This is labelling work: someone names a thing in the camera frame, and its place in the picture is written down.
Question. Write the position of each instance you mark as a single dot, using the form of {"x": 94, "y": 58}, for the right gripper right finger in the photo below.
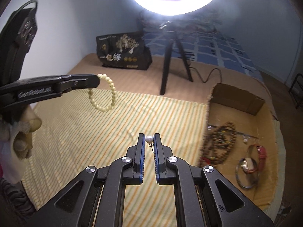
{"x": 166, "y": 164}

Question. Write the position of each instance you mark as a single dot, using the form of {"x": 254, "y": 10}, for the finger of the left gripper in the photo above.
{"x": 80, "y": 82}

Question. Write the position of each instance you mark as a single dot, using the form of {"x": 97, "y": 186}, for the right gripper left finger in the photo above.
{"x": 135, "y": 173}

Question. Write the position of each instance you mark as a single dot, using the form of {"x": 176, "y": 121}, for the brown wooden bead mala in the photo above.
{"x": 219, "y": 143}

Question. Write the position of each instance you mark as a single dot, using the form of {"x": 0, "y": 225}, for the silver metal bangle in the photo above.
{"x": 246, "y": 181}

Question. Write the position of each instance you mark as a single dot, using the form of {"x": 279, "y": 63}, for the red strap wristwatch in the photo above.
{"x": 254, "y": 159}

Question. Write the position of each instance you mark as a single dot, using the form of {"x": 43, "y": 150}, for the green jade red-cord pendant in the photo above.
{"x": 204, "y": 161}

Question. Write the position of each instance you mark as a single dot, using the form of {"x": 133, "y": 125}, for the left gloved hand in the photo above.
{"x": 16, "y": 144}

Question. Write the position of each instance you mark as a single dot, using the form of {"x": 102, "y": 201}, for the black snack bag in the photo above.
{"x": 123, "y": 51}

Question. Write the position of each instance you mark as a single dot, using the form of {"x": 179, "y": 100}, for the cardboard box tray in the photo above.
{"x": 253, "y": 120}

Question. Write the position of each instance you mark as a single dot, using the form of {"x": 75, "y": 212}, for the tan bed sheet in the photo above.
{"x": 178, "y": 86}

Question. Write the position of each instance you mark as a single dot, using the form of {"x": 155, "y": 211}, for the black tripod stand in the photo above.
{"x": 172, "y": 39}

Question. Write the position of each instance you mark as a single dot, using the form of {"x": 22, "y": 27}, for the blue plaid blanket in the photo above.
{"x": 215, "y": 49}

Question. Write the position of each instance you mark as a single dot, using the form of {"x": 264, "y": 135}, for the black metal rack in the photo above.
{"x": 295, "y": 90}

